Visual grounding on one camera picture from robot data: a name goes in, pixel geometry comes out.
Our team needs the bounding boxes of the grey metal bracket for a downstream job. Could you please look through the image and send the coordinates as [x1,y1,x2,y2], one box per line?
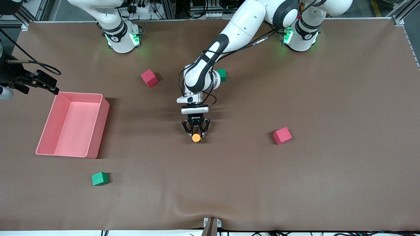
[203,217,222,228]

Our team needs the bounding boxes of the aluminium frame corner beam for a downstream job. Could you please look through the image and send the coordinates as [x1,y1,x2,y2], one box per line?
[387,0,420,69]
[13,0,50,26]

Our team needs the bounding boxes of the power strip with black plugs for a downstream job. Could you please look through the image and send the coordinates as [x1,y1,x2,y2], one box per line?
[126,0,155,14]

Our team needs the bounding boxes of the pink plastic bin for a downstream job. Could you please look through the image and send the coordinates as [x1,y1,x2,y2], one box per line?
[35,92,110,159]

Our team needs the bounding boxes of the brown table cover mat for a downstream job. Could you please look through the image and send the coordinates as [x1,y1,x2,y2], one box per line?
[0,18,420,232]

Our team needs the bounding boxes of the aluminium frame post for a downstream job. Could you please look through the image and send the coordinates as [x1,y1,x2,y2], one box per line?
[162,0,176,19]

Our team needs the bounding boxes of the pink foam cube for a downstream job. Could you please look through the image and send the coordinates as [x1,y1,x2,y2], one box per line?
[273,127,292,145]
[140,69,158,88]

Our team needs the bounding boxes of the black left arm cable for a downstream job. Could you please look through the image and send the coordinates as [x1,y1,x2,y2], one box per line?
[179,28,279,106]

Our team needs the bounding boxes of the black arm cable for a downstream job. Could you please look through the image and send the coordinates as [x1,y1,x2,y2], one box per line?
[179,28,279,106]
[0,28,62,76]

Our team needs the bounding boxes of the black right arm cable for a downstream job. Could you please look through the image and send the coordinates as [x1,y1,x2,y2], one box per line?
[0,28,62,76]

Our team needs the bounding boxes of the brown camera mount pole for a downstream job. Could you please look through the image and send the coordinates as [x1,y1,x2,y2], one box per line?
[201,218,218,236]

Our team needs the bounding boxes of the white power strip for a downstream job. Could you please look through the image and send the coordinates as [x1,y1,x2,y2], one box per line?
[203,12,239,19]

